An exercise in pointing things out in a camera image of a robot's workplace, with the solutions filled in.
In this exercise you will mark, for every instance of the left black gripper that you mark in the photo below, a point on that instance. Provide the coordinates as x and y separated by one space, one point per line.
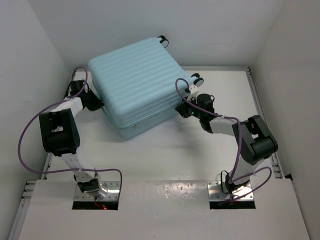
98 103

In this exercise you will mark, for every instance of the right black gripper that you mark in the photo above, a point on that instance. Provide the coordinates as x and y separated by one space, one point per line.
183 109

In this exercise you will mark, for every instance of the light blue suitcase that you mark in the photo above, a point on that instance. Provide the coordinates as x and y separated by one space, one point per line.
136 83

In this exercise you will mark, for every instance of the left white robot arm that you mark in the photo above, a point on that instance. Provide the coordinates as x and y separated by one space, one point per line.
60 137

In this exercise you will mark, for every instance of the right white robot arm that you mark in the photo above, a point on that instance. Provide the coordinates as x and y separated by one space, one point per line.
254 139

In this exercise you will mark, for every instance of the suitcase wheel front right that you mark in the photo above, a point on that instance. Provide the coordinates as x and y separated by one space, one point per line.
198 82

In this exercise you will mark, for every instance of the suitcase wheel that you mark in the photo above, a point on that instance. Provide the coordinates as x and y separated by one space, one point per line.
195 75
163 41
198 82

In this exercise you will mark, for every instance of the suitcase wheel front left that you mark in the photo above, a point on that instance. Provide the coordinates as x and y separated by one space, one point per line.
195 75

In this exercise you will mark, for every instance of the suitcase wheel far left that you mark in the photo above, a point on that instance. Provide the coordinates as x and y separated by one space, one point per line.
163 41

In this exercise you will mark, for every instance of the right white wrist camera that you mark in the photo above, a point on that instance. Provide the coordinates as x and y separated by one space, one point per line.
192 91

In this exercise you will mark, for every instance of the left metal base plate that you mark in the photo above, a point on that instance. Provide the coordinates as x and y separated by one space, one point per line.
112 190

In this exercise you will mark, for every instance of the metal base plate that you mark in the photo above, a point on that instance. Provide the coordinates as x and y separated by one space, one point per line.
218 193
112 190

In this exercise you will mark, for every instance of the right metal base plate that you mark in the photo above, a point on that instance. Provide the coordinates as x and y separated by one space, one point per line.
218 193

